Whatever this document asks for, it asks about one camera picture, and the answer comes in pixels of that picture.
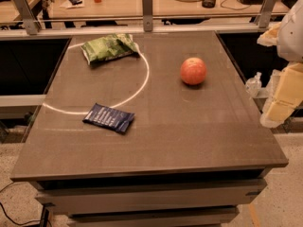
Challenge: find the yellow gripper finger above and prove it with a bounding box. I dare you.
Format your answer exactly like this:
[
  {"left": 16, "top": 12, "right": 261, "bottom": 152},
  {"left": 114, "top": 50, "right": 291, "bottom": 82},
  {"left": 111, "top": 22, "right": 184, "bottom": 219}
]
[
  {"left": 260, "top": 62, "right": 303, "bottom": 128},
  {"left": 257, "top": 23, "right": 280, "bottom": 46}
]

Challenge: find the red apple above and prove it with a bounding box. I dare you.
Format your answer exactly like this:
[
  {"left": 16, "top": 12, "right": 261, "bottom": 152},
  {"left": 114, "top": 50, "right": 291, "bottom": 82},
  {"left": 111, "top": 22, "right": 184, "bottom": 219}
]
[{"left": 180, "top": 58, "right": 207, "bottom": 85}]

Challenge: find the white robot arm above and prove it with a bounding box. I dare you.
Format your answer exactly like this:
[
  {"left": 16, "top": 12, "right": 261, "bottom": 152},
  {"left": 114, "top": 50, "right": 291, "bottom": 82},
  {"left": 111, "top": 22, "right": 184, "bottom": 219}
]
[{"left": 257, "top": 0, "right": 303, "bottom": 128}]

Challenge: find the blue rxbar wrapper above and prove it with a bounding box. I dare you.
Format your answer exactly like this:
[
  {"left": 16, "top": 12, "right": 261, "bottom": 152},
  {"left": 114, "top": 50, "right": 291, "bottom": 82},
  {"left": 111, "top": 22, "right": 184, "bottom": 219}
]
[{"left": 82, "top": 103, "right": 134, "bottom": 133}]

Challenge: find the clear plastic bottle left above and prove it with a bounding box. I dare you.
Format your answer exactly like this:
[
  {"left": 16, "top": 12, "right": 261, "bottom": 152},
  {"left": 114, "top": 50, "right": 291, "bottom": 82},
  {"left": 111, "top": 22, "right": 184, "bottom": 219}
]
[{"left": 245, "top": 72, "right": 262, "bottom": 97}]

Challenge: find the black mesh pen cup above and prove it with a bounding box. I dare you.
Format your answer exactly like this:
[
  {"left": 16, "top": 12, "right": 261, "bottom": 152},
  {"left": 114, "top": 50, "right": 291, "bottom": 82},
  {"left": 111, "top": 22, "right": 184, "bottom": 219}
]
[{"left": 202, "top": 0, "right": 216, "bottom": 9}]

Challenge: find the white drawer cabinet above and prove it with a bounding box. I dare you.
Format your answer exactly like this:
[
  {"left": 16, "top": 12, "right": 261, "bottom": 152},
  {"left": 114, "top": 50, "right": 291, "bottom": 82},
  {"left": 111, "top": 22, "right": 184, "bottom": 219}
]
[{"left": 36, "top": 171, "right": 267, "bottom": 227}]

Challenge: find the green chip bag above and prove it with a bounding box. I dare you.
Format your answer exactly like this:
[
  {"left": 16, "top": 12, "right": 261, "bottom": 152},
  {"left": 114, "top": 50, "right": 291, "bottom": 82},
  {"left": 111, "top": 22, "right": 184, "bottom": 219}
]
[{"left": 80, "top": 33, "right": 139, "bottom": 64}]

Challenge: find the grey metal rail frame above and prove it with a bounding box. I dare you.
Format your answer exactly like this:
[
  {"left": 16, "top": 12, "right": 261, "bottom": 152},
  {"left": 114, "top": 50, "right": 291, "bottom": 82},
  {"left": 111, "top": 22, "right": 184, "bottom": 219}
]
[{"left": 0, "top": 0, "right": 283, "bottom": 42}]

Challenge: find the black floor cable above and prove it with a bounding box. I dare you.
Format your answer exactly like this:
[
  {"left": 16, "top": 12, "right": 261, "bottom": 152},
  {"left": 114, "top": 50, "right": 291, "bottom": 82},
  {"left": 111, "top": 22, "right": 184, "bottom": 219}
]
[{"left": 0, "top": 181, "right": 53, "bottom": 227}]

